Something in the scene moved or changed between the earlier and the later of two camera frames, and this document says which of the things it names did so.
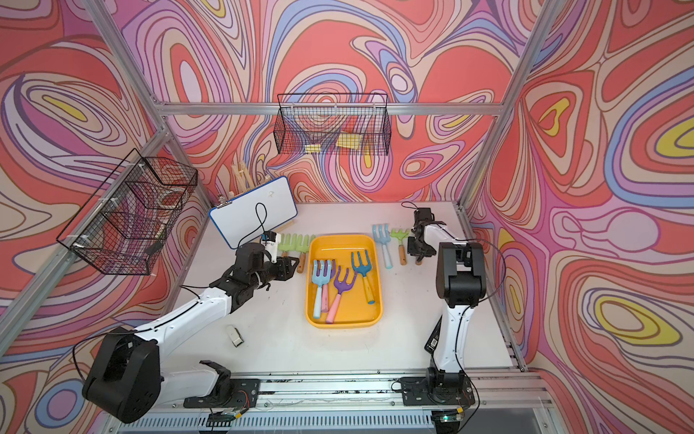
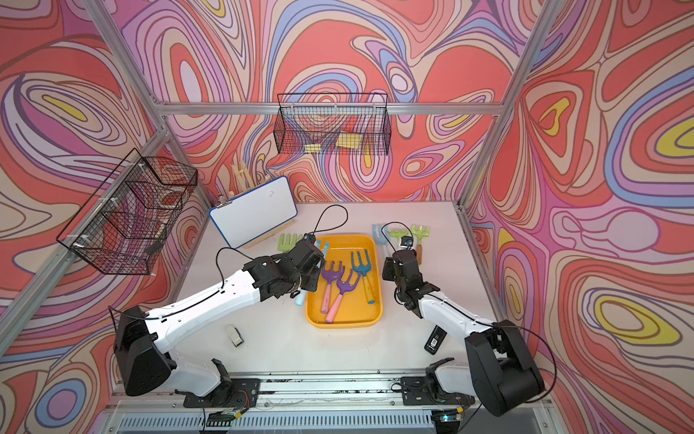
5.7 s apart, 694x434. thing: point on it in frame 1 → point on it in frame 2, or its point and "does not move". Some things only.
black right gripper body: (418, 248) → (389, 274)
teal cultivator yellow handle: (363, 269) does not move
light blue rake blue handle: (384, 240) does not move
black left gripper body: (278, 271) → (307, 282)
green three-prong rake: (400, 235) does not move
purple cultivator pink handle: (340, 287) does not move
